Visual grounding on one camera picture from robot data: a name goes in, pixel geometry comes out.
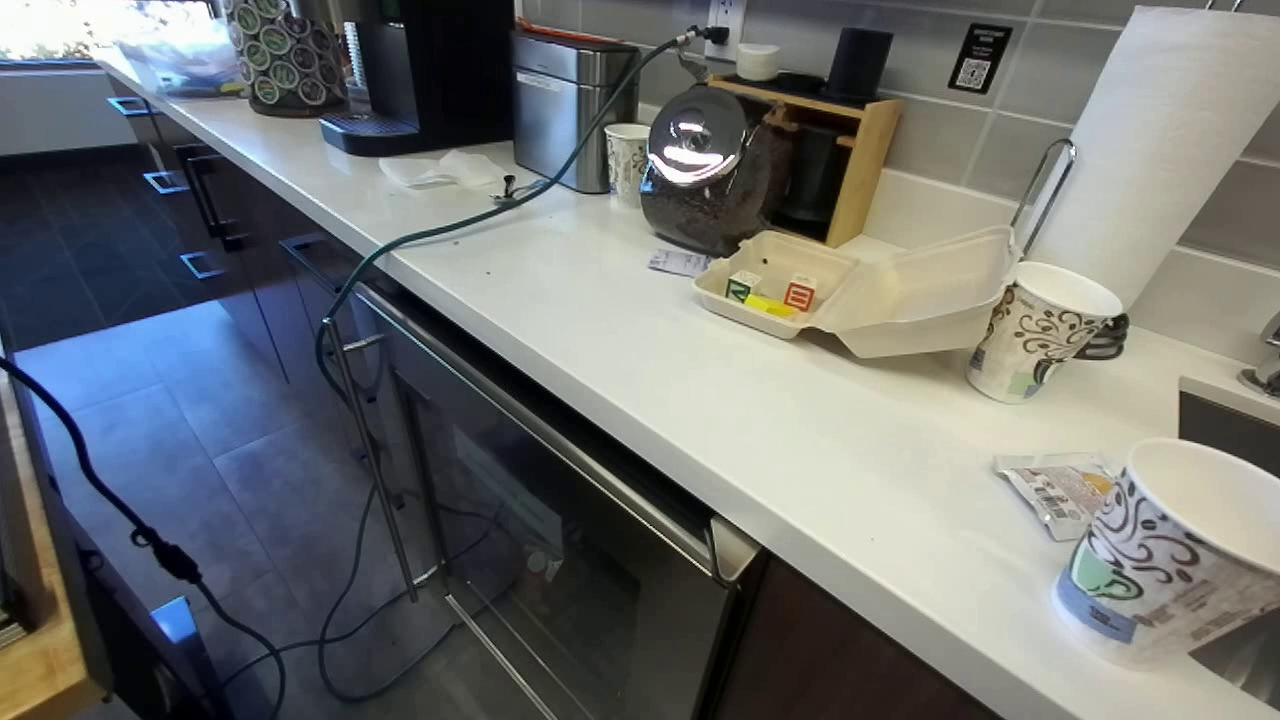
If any small white flat packet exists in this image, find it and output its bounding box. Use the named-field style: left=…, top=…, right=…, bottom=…
left=645, top=244, right=721, bottom=285

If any yellow packet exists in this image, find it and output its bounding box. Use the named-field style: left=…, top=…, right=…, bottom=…
left=738, top=289, right=805, bottom=323

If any glass coffee bean jar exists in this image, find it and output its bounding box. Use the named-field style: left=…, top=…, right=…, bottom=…
left=635, top=83, right=790, bottom=262

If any small white paper cup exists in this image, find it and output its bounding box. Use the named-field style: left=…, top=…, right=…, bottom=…
left=601, top=122, right=654, bottom=203

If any glass door undercounter fridge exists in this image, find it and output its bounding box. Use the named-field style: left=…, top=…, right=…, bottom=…
left=345, top=276, right=769, bottom=720

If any dark jar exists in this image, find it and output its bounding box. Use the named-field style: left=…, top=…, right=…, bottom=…
left=780, top=122, right=846, bottom=241

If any stainless steel canister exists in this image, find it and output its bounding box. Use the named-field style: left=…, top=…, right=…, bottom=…
left=507, top=21, right=645, bottom=199

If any beige clamshell takeout container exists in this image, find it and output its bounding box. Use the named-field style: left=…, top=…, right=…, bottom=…
left=686, top=224, right=1025, bottom=366

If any clear crumpled plastic wrap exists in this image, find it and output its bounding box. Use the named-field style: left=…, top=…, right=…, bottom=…
left=377, top=144, right=513, bottom=196

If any wooden countertop shelf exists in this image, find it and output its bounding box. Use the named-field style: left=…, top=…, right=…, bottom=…
left=699, top=70, right=904, bottom=251

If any small white container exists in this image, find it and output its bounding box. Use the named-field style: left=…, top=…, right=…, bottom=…
left=728, top=39, right=782, bottom=88

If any black coffee machine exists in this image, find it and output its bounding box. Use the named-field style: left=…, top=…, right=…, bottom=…
left=317, top=0, right=524, bottom=161

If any dark brown cabinet panel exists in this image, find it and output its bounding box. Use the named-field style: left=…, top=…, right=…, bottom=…
left=694, top=547, right=1007, bottom=720

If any black box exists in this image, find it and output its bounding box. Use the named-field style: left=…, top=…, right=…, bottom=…
left=824, top=23, right=898, bottom=110

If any dark brown drawer cabinet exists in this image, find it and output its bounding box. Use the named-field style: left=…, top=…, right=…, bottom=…
left=94, top=76, right=368, bottom=393

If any swirl patterned paper cup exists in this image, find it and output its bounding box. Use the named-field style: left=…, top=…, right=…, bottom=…
left=965, top=256, right=1132, bottom=407

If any crumpled silver wrapper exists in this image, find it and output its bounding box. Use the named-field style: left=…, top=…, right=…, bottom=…
left=987, top=449, right=1124, bottom=545

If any black QR code sign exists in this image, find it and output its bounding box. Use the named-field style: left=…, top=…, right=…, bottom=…
left=943, top=21, right=1015, bottom=100

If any coffee pod carousel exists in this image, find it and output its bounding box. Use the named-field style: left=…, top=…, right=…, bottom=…
left=215, top=0, right=357, bottom=124

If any clear plastic bag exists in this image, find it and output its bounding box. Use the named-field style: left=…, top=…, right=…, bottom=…
left=106, top=0, right=244, bottom=100

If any white paper towel roll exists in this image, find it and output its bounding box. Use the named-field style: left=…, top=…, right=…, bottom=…
left=1027, top=0, right=1280, bottom=314

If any patterned paper cup lying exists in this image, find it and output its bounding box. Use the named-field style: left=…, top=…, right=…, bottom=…
left=1052, top=432, right=1280, bottom=659

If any metal faucet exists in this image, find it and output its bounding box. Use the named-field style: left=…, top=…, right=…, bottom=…
left=1245, top=307, right=1280, bottom=402

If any white wall outlet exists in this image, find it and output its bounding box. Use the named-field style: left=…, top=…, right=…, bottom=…
left=667, top=0, right=752, bottom=65

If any vertical metal cabinet handle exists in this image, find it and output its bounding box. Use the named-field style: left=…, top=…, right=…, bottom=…
left=179, top=144, right=251, bottom=256

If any thick black cable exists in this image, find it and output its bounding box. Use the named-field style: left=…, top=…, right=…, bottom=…
left=0, top=353, right=291, bottom=720

